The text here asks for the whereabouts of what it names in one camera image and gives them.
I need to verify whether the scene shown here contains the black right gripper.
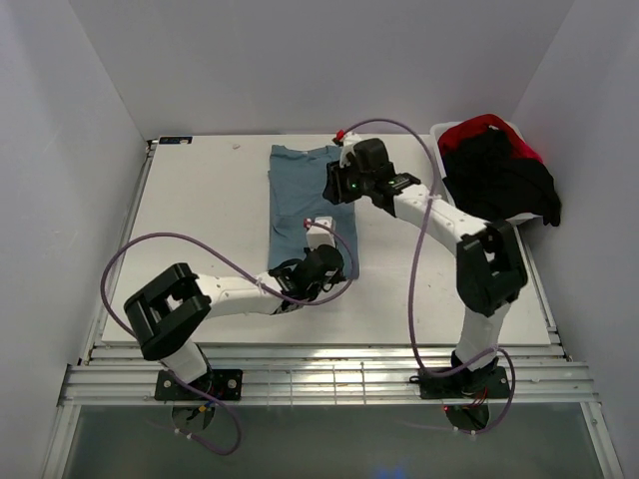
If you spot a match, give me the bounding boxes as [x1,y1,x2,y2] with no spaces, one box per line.
[321,156,372,207]

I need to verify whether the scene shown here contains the blue t shirt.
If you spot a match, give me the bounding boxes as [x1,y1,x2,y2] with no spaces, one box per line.
[268,145,359,279]

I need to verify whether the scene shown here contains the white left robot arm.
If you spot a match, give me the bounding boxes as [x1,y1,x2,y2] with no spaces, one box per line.
[124,244,345,399]

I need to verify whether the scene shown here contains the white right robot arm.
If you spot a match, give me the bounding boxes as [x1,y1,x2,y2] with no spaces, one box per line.
[323,133,528,397]

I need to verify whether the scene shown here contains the white perforated plastic basket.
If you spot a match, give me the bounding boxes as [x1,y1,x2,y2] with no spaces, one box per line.
[429,122,539,226]

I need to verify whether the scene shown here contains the red t shirt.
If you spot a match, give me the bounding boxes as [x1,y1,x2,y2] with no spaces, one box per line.
[438,114,543,164]

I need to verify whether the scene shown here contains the black t shirt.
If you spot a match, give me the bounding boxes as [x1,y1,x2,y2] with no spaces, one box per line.
[441,128,561,227]

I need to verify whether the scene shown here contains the blue label sticker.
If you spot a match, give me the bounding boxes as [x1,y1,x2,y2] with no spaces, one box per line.
[158,136,193,145]

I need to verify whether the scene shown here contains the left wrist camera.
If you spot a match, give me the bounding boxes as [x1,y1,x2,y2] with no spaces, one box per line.
[304,217,335,249]

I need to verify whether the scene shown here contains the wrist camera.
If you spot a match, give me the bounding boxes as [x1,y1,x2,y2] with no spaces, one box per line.
[332,130,362,168]
[304,217,335,249]

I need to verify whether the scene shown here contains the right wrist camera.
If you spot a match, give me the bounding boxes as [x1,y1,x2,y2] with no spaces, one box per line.
[332,130,362,168]

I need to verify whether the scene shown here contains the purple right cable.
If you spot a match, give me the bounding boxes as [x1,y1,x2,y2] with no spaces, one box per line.
[343,118,516,436]

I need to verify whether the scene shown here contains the purple cable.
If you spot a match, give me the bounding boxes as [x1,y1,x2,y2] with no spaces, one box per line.
[343,118,516,436]
[101,222,361,456]

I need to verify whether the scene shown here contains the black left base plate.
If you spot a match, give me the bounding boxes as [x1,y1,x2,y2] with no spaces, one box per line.
[154,369,244,401]

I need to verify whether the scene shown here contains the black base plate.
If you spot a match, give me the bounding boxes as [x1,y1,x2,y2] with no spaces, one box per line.
[409,366,510,399]
[154,369,244,401]

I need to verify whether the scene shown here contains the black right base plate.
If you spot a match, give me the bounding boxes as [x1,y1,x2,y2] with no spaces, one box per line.
[409,366,510,399]

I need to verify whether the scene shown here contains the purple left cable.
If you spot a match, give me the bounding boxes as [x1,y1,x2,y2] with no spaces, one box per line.
[101,222,361,456]

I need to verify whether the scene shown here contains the aluminium frame rail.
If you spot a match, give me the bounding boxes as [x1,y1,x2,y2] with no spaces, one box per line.
[45,335,623,478]

